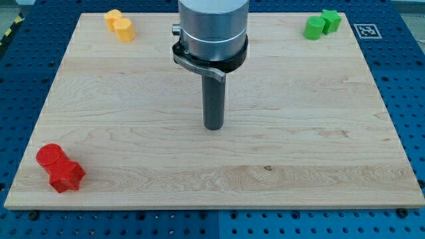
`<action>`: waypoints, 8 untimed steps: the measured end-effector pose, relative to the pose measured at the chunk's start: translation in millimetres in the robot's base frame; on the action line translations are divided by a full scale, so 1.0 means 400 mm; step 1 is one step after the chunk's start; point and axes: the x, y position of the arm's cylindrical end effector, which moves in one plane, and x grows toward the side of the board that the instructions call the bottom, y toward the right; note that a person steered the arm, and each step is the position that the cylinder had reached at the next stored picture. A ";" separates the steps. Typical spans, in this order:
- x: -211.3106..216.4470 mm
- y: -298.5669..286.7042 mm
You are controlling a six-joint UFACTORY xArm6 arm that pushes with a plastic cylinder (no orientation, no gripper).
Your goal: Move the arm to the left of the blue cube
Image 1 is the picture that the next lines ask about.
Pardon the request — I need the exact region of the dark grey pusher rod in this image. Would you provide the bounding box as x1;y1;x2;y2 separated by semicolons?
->
202;76;226;130

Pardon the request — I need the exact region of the black bolt right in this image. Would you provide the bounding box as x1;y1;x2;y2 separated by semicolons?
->
396;208;409;218

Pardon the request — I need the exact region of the black bolt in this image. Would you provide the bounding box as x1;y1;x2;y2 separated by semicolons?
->
27;210;39;221
396;208;409;218

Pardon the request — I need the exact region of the red cylinder block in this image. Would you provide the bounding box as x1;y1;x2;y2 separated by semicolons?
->
36;143;70;174

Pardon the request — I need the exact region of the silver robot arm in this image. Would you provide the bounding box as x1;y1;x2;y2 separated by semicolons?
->
178;0;249;61

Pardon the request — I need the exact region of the white fiducial marker tag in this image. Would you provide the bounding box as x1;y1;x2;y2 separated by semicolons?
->
354;23;382;39

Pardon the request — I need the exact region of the green star block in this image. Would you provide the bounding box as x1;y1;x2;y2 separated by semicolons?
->
321;9;342;35

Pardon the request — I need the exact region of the black bolt left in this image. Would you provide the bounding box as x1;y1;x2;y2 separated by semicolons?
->
27;210;39;221

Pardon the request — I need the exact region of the green cylinder block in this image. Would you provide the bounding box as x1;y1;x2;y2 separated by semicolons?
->
303;16;325;40

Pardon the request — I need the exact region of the yellow block rear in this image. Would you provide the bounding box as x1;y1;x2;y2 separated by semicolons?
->
104;9;123;32

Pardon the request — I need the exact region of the wooden board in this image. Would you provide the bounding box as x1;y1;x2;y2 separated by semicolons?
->
5;13;424;210

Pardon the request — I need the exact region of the black clamp with lever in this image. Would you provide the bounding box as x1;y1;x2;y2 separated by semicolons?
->
172;36;249;82

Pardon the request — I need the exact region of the yellow hexagon block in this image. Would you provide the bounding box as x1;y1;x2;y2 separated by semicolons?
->
113;18;135;42

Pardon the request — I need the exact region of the red star block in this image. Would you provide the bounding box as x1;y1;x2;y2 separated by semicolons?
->
46;161;86;193

